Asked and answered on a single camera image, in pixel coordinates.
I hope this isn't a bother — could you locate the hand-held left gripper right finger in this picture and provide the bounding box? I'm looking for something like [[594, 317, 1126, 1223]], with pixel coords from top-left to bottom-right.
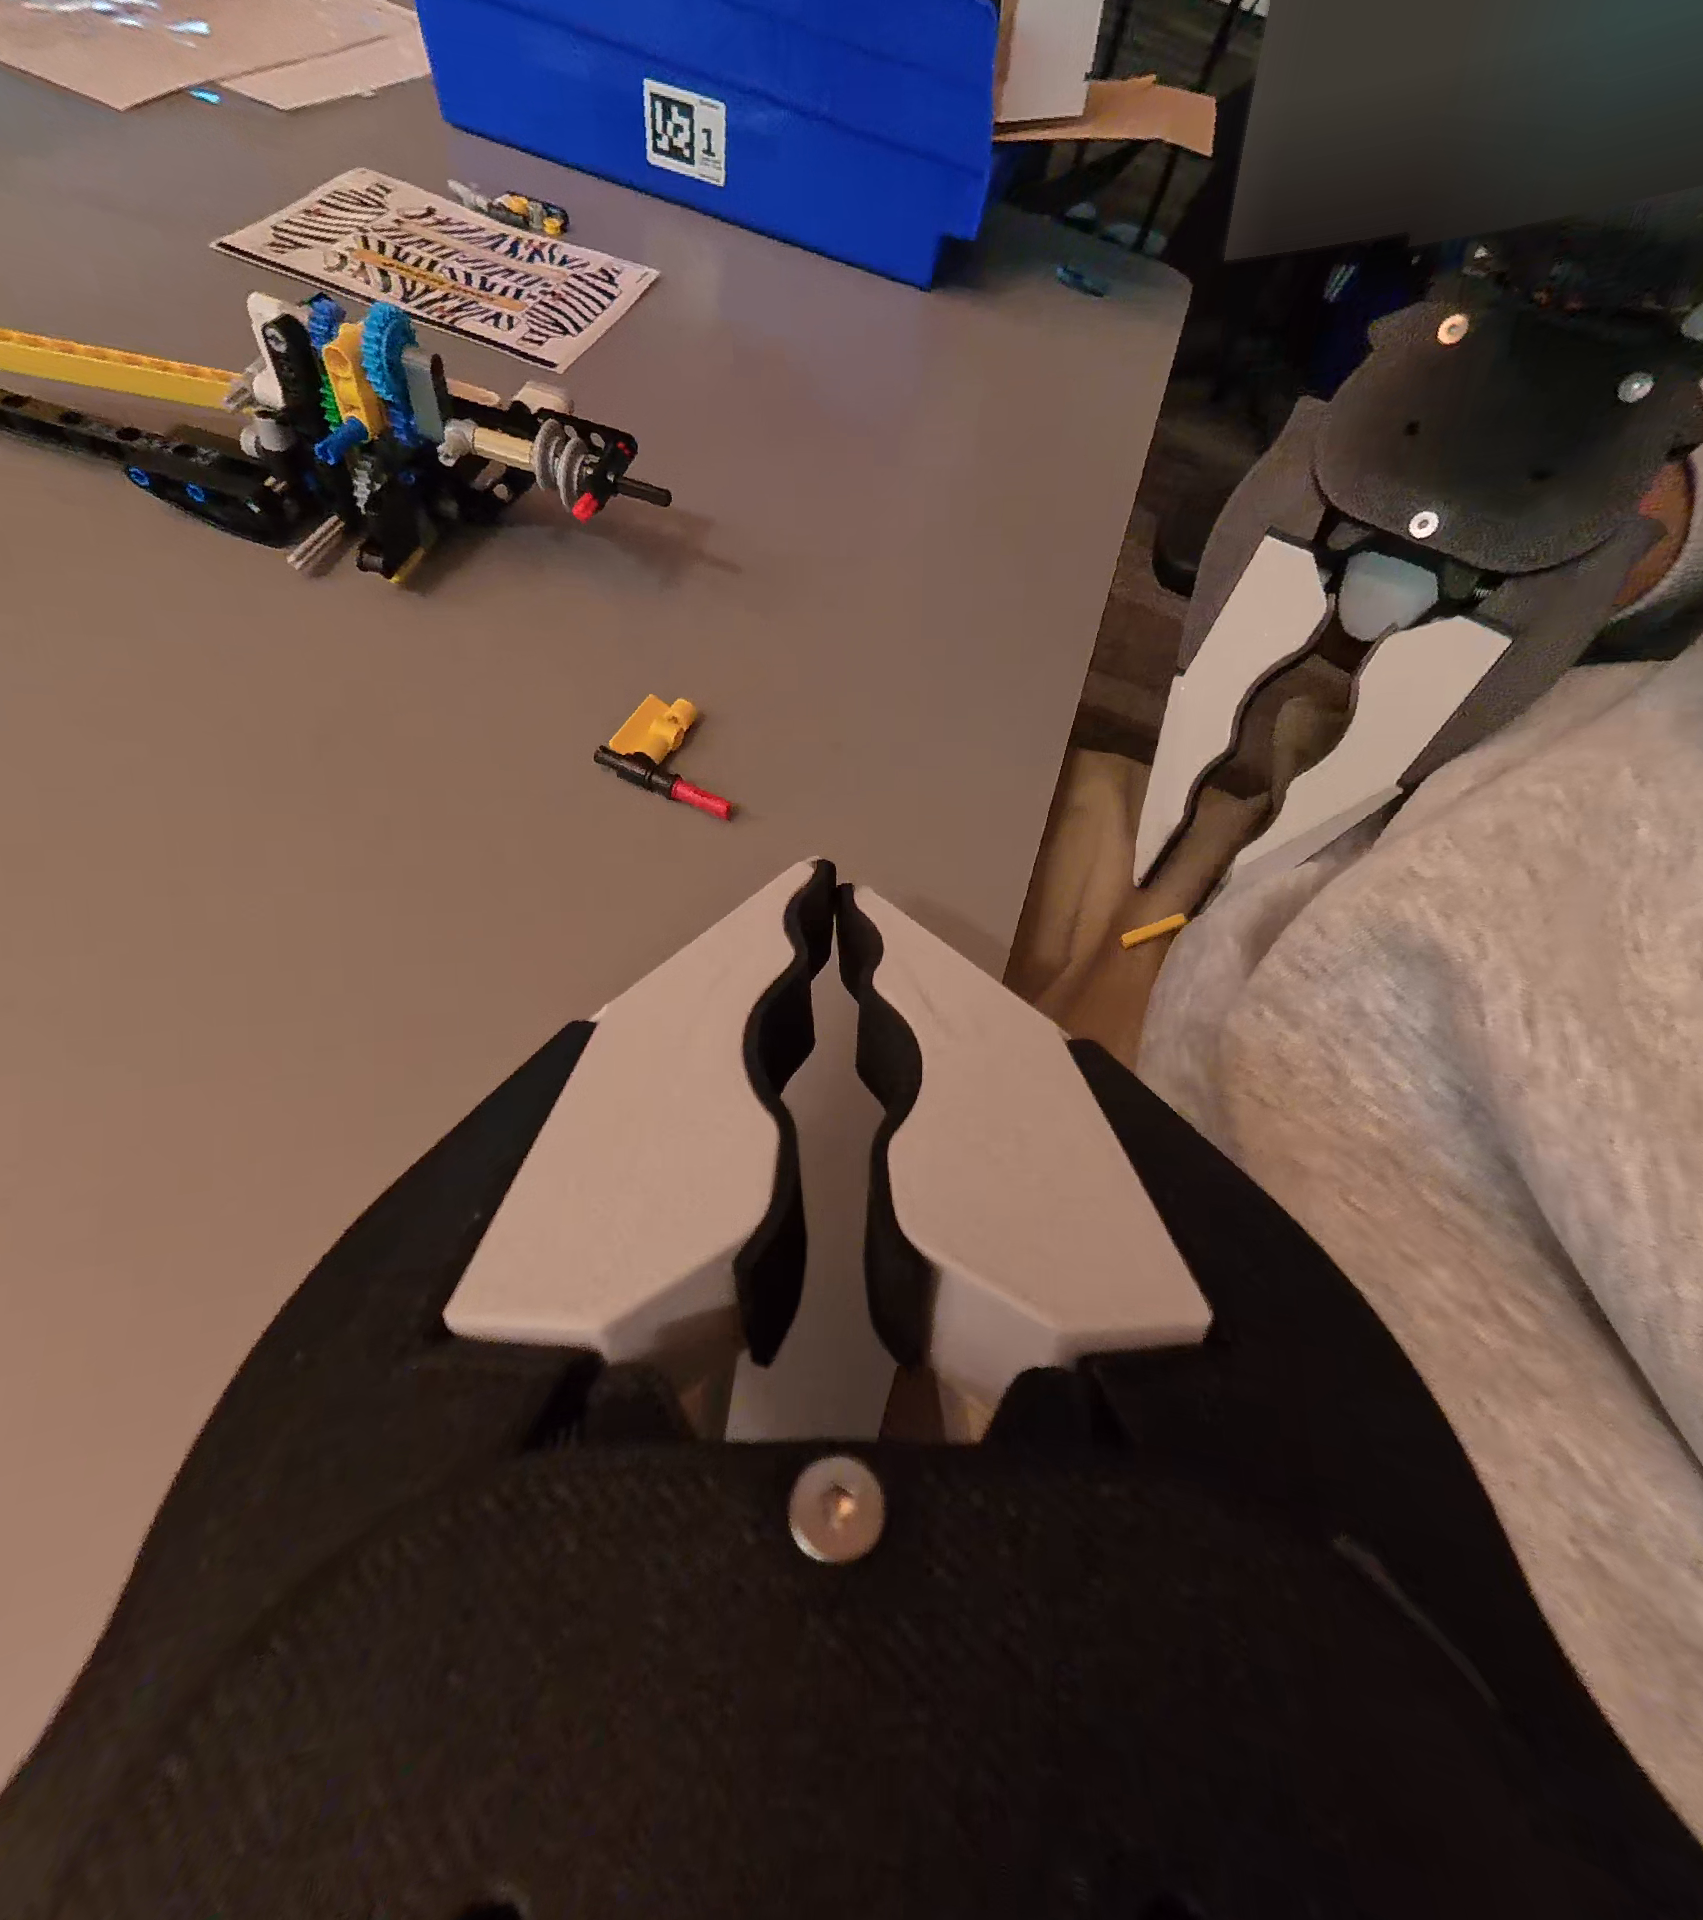
[[837, 881, 1217, 1445]]

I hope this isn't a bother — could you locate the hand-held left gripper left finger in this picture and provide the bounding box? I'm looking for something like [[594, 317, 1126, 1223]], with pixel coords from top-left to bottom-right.
[[443, 858, 837, 1445]]

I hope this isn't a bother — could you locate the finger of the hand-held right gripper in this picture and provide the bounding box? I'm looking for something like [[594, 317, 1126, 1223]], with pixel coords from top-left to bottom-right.
[[1134, 527, 1353, 886], [1188, 605, 1517, 905]]

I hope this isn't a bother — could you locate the black and red lego pin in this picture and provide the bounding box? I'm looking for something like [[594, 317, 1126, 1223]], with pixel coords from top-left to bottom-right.
[[594, 745, 733, 822]]

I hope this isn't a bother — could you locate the partly built lego vehicle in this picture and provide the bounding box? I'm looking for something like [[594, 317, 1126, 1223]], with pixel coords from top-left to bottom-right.
[[0, 289, 672, 587]]

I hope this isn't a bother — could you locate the small grey yellow lego piece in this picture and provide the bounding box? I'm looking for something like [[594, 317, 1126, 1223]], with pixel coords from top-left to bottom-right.
[[447, 179, 567, 238]]

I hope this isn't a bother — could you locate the person's right hand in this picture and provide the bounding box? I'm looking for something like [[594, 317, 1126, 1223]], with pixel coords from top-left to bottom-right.
[[1615, 446, 1703, 617]]

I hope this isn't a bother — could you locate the grey sweatshirt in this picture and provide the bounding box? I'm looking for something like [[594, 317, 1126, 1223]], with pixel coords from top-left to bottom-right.
[[1134, 334, 1703, 1920]]

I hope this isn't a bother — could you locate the torn cardboard piece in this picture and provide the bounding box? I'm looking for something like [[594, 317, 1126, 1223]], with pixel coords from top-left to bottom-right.
[[994, 74, 1222, 153]]

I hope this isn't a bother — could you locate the white board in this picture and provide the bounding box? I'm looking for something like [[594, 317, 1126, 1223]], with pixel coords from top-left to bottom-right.
[[1002, 0, 1106, 128]]

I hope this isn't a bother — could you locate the blue plastic bin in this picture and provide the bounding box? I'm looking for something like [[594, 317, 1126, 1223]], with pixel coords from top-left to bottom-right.
[[414, 0, 1013, 289]]

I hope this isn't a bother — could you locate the striped sticker sheet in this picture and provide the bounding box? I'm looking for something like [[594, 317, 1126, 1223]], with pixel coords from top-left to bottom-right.
[[210, 168, 660, 373]]

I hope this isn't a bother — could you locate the flat cardboard sheet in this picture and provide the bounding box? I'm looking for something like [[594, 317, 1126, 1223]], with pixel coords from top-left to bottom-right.
[[0, 0, 434, 111]]

